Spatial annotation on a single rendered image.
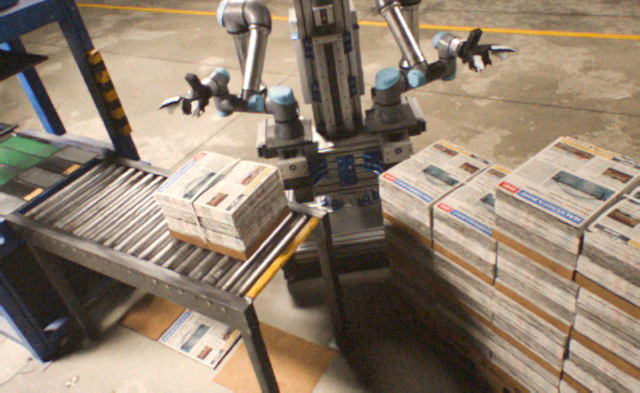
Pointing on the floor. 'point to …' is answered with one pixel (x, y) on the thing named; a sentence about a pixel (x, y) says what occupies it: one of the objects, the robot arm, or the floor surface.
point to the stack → (628, 335)
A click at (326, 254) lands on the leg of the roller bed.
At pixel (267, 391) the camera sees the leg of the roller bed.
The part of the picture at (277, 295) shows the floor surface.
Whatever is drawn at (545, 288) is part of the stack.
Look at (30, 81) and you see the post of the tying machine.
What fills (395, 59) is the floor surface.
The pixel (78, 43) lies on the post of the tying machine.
